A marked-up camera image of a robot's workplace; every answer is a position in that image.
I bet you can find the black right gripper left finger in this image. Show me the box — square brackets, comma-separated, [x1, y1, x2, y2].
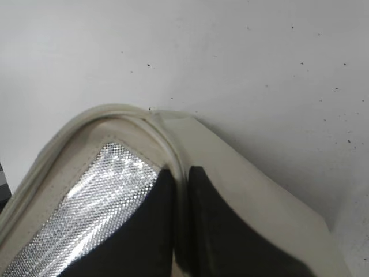
[83, 167, 175, 277]

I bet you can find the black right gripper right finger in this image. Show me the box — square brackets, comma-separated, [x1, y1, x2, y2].
[188, 166, 312, 276]

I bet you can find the cream zippered lunch bag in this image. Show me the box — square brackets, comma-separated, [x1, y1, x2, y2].
[1, 104, 347, 276]

